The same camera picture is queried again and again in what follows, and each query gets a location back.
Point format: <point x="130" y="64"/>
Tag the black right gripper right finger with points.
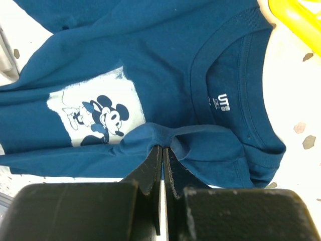
<point x="195" y="211"/>

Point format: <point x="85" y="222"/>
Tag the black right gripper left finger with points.
<point x="124" y="210"/>

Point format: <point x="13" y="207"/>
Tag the blue Mickey t-shirt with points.
<point x="117" y="78"/>

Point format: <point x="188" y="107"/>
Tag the yellow plastic tray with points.
<point x="302" y="18"/>

